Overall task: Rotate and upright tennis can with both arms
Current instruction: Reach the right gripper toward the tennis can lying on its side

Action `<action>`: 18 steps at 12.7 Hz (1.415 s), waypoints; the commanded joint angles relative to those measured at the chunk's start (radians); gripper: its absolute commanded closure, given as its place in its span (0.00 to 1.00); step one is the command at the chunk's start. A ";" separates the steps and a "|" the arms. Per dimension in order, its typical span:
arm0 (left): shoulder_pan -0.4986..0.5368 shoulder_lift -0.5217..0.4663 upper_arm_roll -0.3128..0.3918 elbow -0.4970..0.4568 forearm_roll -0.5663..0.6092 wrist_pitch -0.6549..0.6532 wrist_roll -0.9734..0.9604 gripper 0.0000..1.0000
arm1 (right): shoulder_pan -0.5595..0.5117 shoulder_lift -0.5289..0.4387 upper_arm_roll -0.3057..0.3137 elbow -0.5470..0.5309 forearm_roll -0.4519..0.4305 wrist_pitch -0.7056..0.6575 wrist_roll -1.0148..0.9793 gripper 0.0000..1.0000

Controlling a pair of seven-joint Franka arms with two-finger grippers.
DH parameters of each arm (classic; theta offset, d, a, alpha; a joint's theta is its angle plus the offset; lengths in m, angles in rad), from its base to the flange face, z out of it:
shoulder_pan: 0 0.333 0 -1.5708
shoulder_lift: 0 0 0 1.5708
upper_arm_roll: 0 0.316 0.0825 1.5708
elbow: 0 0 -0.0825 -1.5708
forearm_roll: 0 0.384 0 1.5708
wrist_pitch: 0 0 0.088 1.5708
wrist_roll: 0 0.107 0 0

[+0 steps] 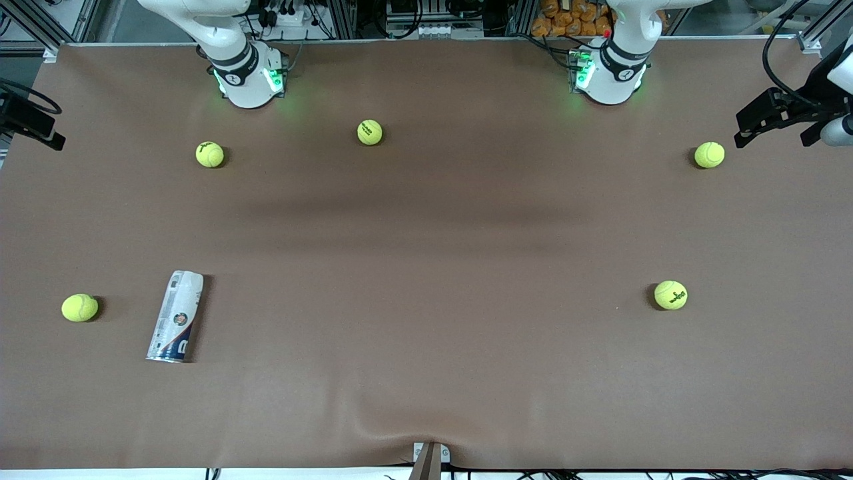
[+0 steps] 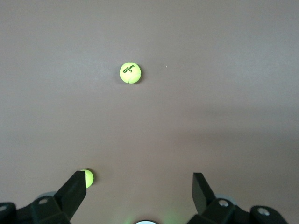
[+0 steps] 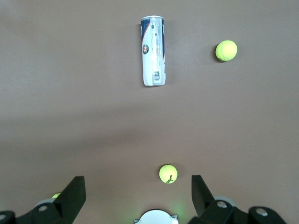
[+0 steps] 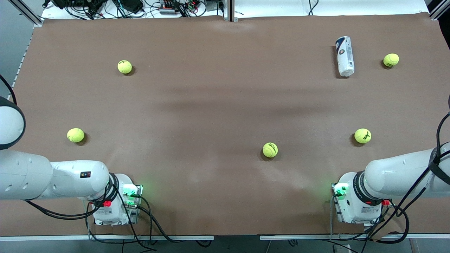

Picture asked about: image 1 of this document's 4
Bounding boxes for white blue tennis ball can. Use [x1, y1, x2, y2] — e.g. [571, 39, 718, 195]
[145, 270, 205, 364]

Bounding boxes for bag of orange objects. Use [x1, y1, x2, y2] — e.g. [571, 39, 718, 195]
[531, 0, 614, 38]

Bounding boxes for white power strip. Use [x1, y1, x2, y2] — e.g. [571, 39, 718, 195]
[265, 5, 309, 29]

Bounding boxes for black electronics box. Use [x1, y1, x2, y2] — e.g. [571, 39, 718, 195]
[385, 0, 487, 24]

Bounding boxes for brown table cover mat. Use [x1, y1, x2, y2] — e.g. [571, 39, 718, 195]
[0, 40, 853, 471]

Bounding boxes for brown bar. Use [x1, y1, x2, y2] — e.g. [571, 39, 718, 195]
[409, 445, 442, 480]

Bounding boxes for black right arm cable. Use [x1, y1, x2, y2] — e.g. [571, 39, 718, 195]
[0, 79, 62, 115]

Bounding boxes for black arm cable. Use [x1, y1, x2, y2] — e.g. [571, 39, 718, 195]
[0, 79, 62, 115]
[762, 0, 853, 107]

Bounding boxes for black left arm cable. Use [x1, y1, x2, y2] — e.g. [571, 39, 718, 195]
[762, 0, 853, 107]

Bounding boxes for aluminium frame strut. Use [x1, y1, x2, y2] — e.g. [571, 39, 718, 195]
[796, 0, 853, 54]
[0, 0, 61, 62]

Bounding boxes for aluminium frame post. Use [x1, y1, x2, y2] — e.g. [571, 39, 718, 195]
[327, 0, 357, 39]
[508, 0, 536, 37]

